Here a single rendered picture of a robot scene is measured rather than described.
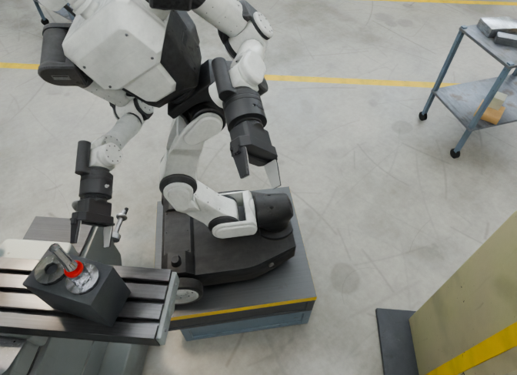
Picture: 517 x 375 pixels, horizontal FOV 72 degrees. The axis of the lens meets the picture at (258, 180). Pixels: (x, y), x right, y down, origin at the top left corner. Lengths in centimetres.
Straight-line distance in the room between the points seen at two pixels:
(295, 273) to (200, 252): 49
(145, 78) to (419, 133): 264
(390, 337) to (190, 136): 159
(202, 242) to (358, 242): 113
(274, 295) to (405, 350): 82
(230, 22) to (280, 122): 218
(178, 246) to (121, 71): 96
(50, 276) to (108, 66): 60
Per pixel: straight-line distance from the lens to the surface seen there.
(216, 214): 159
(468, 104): 326
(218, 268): 168
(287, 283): 183
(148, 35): 95
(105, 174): 112
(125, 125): 125
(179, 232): 178
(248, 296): 180
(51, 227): 182
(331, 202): 262
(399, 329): 228
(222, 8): 100
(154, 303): 129
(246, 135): 72
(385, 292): 236
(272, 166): 78
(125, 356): 204
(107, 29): 97
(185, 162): 132
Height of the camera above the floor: 208
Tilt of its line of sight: 51 degrees down
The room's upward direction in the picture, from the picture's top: straight up
